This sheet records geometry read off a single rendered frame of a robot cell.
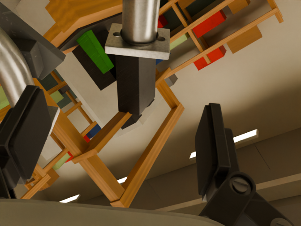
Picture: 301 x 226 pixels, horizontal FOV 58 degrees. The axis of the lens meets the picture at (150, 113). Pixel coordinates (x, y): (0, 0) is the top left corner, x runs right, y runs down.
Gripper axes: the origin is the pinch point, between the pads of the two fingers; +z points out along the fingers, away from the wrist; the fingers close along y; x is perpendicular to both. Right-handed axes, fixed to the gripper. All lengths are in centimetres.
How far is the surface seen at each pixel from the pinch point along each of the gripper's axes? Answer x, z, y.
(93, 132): -496, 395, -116
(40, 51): -6.5, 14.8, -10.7
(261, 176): -453, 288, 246
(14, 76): -6.1, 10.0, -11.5
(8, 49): -3.7, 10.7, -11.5
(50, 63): -8.0, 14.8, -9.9
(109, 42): -1.8, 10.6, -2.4
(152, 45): -1.9, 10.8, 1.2
